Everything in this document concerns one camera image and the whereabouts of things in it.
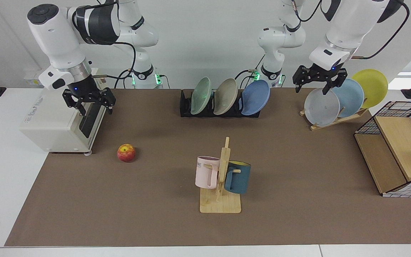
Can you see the red yellow apple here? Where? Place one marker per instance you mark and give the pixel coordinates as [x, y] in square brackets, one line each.
[126, 153]

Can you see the grey plate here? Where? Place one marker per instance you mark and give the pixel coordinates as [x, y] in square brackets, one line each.
[321, 109]

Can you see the light blue plate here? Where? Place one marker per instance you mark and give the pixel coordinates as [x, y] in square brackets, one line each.
[350, 98]

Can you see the wooden plate rack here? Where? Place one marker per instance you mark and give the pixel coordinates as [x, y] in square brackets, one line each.
[334, 121]

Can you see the yellow plate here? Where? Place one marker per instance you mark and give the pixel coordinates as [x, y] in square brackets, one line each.
[373, 85]

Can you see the beige plate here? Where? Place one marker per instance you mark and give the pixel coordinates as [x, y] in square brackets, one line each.
[225, 96]

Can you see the black dish rack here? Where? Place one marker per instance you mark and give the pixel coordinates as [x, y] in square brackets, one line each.
[184, 107]

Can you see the pale green plate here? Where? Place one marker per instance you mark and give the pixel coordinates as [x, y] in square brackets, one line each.
[200, 96]

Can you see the pale toaster oven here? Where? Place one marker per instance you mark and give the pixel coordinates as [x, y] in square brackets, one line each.
[52, 125]

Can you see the brown table cloth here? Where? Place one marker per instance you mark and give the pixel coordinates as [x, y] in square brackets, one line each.
[155, 200]

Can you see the dark teal cup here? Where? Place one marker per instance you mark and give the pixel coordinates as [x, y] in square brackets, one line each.
[239, 180]

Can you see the pink cup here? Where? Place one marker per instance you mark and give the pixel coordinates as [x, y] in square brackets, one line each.
[205, 173]

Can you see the wooden cup stand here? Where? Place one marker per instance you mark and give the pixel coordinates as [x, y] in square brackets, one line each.
[219, 205]

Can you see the white wall socket box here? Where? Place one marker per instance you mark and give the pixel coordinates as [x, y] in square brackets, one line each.
[30, 80]

